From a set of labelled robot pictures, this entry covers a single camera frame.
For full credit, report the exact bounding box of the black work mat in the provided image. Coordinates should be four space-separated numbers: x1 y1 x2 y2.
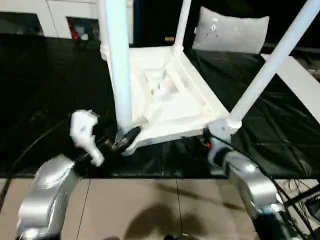
0 35 320 180

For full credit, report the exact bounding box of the white plastic table top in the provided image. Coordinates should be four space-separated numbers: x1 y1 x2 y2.
100 45 232 157

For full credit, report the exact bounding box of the white plastic table leg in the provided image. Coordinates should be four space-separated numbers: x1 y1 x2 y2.
226 0 320 135
102 0 135 146
172 0 193 51

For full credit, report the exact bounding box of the white cabinet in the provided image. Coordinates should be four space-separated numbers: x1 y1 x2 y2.
0 0 135 46

